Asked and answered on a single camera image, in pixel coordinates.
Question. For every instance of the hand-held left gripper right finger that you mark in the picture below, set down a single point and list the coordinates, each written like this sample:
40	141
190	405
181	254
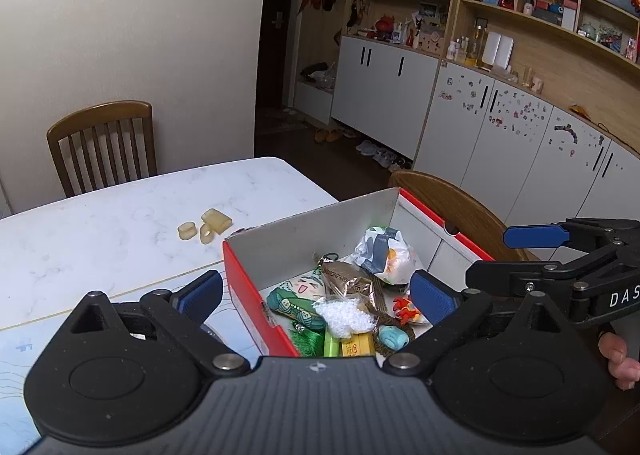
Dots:
432	297

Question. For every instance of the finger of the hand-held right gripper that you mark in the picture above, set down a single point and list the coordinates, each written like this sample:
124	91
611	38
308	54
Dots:
535	236
520	275

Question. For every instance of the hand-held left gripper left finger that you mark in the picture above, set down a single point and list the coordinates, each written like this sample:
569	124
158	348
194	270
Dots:
202	295

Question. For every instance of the orange red toy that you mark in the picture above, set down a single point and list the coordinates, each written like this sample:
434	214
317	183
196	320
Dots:
407	310

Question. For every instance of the red white cardboard box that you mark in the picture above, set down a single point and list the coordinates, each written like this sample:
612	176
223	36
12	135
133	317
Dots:
245	295

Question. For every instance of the white plastic bag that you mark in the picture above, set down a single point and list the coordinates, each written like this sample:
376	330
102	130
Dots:
395	260

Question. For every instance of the brown hair scrunchie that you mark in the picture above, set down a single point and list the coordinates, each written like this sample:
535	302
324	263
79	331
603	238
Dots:
382	317

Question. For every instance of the small teal toy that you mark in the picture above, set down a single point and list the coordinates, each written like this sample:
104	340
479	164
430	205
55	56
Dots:
390	337

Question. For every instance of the gold snack packet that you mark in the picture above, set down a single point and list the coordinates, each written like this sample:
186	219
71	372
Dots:
350	280

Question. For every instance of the green and white plush toy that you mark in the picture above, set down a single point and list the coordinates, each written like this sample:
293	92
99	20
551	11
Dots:
290	305

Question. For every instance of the small yellow box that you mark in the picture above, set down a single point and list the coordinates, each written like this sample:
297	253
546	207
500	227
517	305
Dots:
357	346

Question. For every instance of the white beaded plastic packet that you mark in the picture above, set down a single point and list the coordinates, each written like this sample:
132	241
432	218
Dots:
345	319

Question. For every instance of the green tube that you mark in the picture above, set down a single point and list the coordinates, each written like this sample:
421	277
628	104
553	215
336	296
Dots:
332	346

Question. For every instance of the green tassel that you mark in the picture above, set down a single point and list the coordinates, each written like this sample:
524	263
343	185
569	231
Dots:
307	342

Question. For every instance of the person's right hand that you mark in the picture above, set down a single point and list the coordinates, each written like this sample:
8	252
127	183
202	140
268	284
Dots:
622	367

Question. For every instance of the wooden dining chair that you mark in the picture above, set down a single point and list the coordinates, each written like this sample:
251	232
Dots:
100	111
450	200

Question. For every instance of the sticker covered white cabinet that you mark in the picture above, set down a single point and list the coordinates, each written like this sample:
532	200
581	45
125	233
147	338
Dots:
500	145

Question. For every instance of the yellow object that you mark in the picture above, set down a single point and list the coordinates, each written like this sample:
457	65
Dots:
580	111

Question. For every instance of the row of light sneakers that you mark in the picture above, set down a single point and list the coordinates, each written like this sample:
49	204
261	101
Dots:
385	157

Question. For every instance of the pink cup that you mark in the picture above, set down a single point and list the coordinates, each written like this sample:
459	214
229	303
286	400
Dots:
537	84

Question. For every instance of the clear drinking glass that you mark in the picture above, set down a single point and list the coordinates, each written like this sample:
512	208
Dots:
527	77

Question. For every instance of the white panel device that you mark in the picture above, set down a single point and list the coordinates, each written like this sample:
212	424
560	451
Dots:
500	50

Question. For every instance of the yellow slipper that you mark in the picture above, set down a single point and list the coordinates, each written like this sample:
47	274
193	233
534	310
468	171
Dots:
336	134
321	135

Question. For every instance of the patterned door mat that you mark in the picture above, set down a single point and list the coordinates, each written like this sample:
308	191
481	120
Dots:
280	121

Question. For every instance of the yellow glass bottle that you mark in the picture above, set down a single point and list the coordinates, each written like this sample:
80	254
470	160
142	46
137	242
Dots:
477	50

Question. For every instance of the small white bottle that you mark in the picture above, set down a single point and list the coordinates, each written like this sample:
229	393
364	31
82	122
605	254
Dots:
453	52

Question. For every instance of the white lower cabinet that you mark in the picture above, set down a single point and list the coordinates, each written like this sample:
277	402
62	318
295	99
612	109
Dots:
380	95

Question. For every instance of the white shoe bench cabinet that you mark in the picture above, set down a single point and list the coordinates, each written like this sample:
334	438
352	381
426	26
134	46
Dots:
312	102

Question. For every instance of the wooden organizer box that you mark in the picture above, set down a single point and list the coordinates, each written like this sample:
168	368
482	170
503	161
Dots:
430	41

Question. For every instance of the crumpled clear plastic bag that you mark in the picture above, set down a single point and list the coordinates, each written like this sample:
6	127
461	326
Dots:
327	77

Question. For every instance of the white spray bottle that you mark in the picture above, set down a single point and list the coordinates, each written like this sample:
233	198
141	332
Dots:
397	35

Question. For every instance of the photo card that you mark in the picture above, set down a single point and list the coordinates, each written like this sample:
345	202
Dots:
434	14

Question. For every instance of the dark entrance door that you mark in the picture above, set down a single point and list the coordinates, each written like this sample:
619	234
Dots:
272	60

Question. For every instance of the red round ornament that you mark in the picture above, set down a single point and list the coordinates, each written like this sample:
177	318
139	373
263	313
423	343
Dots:
384	24

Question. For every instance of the wooden wall shelving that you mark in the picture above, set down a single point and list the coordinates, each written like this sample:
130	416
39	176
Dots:
550	50

